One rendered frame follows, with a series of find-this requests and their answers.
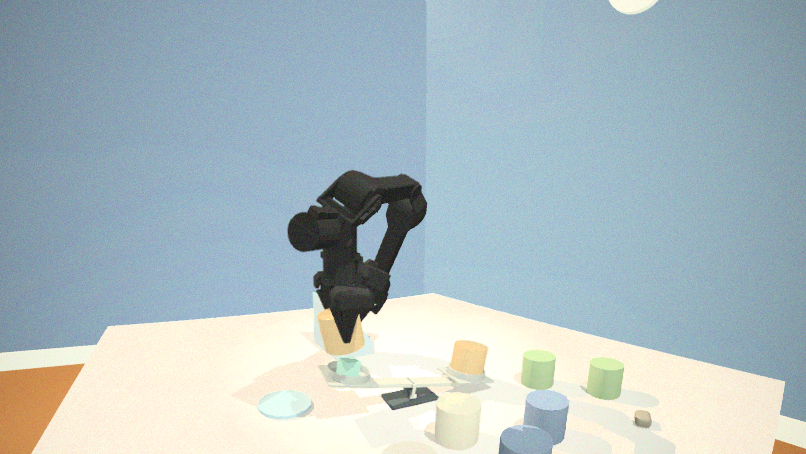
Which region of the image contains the cream cylinder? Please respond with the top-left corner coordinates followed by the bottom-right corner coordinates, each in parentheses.
top-left (382, 441), bottom-right (437, 454)
top-left (435, 392), bottom-right (481, 450)

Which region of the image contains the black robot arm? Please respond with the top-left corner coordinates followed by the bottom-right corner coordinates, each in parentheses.
top-left (288, 170), bottom-right (427, 322)

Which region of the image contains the tan cylinder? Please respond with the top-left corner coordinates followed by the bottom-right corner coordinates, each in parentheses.
top-left (317, 308), bottom-right (365, 356)
top-left (450, 340), bottom-right (489, 375)

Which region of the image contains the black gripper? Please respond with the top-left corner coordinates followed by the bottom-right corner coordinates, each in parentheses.
top-left (313, 246), bottom-right (374, 344)

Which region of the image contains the light green cylinder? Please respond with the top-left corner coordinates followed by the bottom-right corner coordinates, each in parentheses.
top-left (586, 357), bottom-right (624, 400)
top-left (521, 349), bottom-right (557, 390)

